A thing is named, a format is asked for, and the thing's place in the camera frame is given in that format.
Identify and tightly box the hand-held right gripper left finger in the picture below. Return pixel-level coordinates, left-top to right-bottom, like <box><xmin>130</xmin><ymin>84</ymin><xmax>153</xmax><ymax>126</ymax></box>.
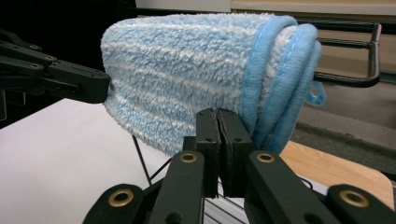
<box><xmin>148</xmin><ymin>107</ymin><xmax>222</xmax><ymax>224</ymax></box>

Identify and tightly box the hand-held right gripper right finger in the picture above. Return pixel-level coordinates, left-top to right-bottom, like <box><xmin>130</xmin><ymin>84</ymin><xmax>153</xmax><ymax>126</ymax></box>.
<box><xmin>218</xmin><ymin>108</ymin><xmax>342</xmax><ymax>224</ymax></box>

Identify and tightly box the wooden table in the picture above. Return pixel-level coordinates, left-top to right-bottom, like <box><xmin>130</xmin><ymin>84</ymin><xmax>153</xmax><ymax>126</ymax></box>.
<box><xmin>278</xmin><ymin>140</ymin><xmax>395</xmax><ymax>212</ymax></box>

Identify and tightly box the white table board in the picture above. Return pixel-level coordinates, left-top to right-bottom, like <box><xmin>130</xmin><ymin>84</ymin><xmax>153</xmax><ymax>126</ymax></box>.
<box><xmin>0</xmin><ymin>98</ymin><xmax>330</xmax><ymax>224</ymax></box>

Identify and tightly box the black wire rack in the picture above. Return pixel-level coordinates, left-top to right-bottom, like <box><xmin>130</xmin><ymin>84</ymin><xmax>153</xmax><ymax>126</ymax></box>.
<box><xmin>132</xmin><ymin>18</ymin><xmax>383</xmax><ymax>224</ymax></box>

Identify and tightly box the blue striped towel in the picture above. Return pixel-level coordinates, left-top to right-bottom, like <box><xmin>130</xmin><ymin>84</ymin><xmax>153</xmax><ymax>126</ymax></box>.
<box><xmin>100</xmin><ymin>12</ymin><xmax>328</xmax><ymax>157</ymax></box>

